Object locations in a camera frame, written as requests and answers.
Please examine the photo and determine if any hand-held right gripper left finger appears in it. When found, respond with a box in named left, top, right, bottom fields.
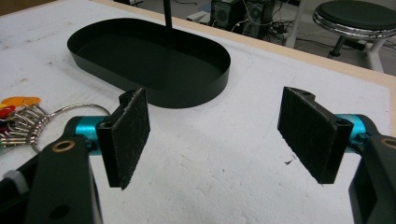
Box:
left=74, top=87, right=151, bottom=190

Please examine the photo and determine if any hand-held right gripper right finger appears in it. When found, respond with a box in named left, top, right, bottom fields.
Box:
left=277, top=86, right=368, bottom=185

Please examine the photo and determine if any black oval tray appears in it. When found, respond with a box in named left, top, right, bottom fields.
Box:
left=66, top=17, right=232, bottom=109

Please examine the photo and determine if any white metal stand leg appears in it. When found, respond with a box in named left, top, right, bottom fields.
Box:
left=284, top=0, right=307, bottom=49

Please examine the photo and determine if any round black chrome stool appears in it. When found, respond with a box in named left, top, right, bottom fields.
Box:
left=312, top=0, right=396, bottom=60

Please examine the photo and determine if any black computer tower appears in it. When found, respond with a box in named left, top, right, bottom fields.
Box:
left=242, top=0, right=276, bottom=40
left=209, top=0, right=247, bottom=28

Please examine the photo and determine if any thin black pole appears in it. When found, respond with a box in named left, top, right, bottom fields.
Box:
left=163, top=0, right=174, bottom=29

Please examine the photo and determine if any white frame base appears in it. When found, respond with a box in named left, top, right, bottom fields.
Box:
left=363, top=36, right=396, bottom=74

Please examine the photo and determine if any bundle of floor cables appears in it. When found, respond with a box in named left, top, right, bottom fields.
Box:
left=269, top=20, right=295, bottom=43

